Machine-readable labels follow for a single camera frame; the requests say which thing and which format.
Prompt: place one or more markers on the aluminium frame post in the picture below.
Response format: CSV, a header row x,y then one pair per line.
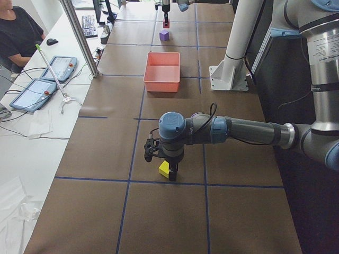
x,y
80,37

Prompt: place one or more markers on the purple foam block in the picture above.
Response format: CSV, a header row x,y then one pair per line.
x,y
164,35

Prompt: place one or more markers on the grabber stick with green handle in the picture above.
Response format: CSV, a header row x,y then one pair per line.
x,y
66,98

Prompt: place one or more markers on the black keyboard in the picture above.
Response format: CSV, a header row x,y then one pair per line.
x,y
89,26

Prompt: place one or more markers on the black monitor stand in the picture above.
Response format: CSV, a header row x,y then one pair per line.
x,y
104,7

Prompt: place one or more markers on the person in black shirt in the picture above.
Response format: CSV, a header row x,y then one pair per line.
x,y
19,34

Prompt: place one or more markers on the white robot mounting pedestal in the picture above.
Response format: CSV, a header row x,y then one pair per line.
x,y
230,74

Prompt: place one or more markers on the yellow foam block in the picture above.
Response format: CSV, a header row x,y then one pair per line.
x,y
163,169

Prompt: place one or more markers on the pink plastic bin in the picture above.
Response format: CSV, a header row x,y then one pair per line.
x,y
162,72

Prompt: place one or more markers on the near teach pendant tablet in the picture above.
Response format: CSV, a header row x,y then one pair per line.
x,y
34,96

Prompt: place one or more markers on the teach pendant tablet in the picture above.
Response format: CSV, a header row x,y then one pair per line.
x,y
63,67
34,96

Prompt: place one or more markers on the black computer mouse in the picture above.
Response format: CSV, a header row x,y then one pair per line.
x,y
51,41

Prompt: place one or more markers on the crumpled white plastic sheet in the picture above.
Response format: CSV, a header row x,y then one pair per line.
x,y
19,214

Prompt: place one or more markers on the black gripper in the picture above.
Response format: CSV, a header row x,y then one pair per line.
x,y
166,9
173,162

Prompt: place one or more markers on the white paper sheet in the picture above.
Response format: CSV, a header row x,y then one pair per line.
x,y
41,124

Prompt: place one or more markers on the far teach pendant tablet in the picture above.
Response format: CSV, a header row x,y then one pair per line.
x,y
63,67

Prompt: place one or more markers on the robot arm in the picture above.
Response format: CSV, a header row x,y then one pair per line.
x,y
317,22
182,4

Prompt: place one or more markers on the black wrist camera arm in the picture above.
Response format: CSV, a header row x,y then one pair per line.
x,y
152,148

